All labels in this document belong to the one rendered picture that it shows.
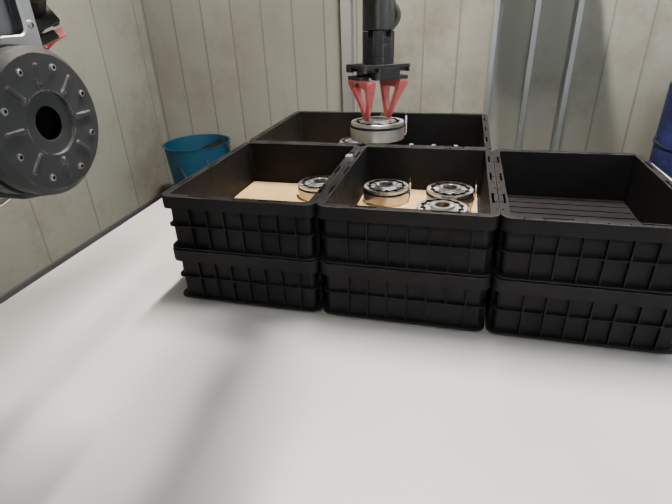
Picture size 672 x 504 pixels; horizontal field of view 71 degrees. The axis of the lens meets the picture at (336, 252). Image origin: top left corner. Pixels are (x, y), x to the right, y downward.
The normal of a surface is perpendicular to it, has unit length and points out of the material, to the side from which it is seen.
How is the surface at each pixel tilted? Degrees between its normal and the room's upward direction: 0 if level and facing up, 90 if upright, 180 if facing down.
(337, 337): 0
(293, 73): 90
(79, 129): 90
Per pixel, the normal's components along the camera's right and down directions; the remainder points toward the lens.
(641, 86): -0.22, 0.45
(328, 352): -0.04, -0.89
